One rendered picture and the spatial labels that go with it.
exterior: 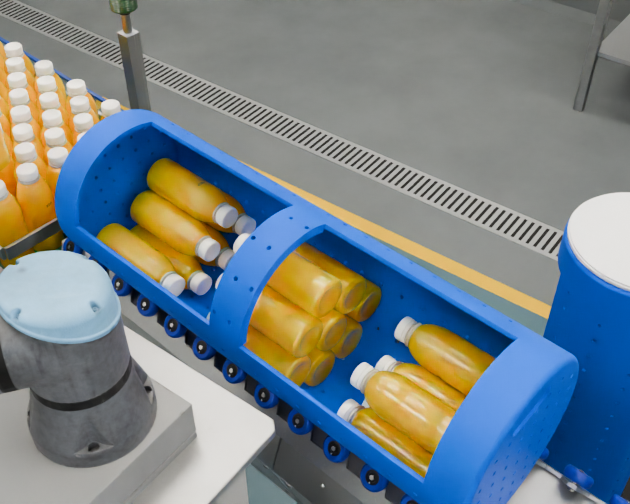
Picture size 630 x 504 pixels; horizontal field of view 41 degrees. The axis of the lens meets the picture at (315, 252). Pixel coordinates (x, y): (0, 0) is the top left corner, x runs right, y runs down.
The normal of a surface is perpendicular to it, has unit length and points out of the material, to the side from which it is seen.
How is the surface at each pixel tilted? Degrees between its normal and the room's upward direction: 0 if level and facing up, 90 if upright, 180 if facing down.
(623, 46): 0
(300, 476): 70
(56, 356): 87
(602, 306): 90
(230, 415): 0
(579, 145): 0
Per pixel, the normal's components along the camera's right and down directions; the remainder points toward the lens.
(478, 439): -0.47, -0.18
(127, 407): 0.80, 0.13
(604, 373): -0.40, 0.62
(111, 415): 0.61, 0.28
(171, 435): 0.80, 0.40
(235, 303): -0.57, 0.03
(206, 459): 0.00, -0.73
